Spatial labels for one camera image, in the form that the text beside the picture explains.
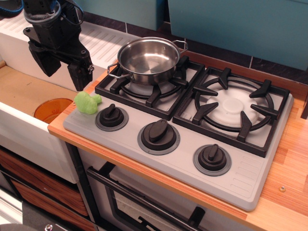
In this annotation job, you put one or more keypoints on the stainless steel pot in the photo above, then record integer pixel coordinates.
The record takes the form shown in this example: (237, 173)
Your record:
(148, 60)

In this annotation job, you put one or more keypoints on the orange plastic sink drain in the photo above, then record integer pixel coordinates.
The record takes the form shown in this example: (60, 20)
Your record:
(50, 109)

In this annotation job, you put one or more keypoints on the lower wooden drawer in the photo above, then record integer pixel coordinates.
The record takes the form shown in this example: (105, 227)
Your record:
(67, 217)

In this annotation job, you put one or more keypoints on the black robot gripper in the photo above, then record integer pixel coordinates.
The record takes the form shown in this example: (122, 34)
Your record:
(52, 40)

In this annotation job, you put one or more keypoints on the black burner grate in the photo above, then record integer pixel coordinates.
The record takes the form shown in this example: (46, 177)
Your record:
(160, 100)
(238, 111)

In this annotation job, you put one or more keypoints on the black middle stove knob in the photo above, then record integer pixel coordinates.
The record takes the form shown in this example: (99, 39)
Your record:
(158, 138)

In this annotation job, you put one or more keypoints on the green plastic cauliflower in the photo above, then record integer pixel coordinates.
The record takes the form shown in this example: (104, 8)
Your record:
(86, 103)

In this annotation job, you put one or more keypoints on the black right stove knob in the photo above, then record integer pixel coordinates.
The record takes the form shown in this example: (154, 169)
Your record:
(212, 160)

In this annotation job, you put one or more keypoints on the grey toy stove top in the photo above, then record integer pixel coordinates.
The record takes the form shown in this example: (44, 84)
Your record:
(240, 186)

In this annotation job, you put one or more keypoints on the black left stove knob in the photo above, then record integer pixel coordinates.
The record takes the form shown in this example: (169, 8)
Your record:
(111, 118)

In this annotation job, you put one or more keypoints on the black left burner grate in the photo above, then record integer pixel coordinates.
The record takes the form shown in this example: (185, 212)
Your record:
(160, 100)

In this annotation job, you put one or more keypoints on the wooden drawer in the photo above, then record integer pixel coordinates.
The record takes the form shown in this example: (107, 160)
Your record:
(67, 217)
(41, 180)

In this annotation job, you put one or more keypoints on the black oven door handle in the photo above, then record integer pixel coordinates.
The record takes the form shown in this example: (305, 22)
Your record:
(102, 176)

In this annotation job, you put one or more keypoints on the teal wall cabinet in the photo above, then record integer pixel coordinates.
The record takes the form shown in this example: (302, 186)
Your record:
(274, 30)

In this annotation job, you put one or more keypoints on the upper wooden drawer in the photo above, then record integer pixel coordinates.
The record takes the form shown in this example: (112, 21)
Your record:
(41, 180)

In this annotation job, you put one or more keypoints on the toy oven door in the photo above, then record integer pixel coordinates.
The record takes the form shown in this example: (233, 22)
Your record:
(135, 204)

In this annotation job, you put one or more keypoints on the white toy sink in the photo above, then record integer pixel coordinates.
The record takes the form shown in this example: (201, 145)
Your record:
(23, 87)

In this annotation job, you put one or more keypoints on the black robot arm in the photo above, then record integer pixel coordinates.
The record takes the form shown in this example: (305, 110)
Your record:
(69, 9)

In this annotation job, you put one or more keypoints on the black stove knob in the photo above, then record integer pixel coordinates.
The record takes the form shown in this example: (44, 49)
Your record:
(158, 138)
(212, 160)
(111, 118)

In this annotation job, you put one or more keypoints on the black right burner grate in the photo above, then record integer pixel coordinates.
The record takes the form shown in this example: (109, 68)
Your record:
(238, 111)

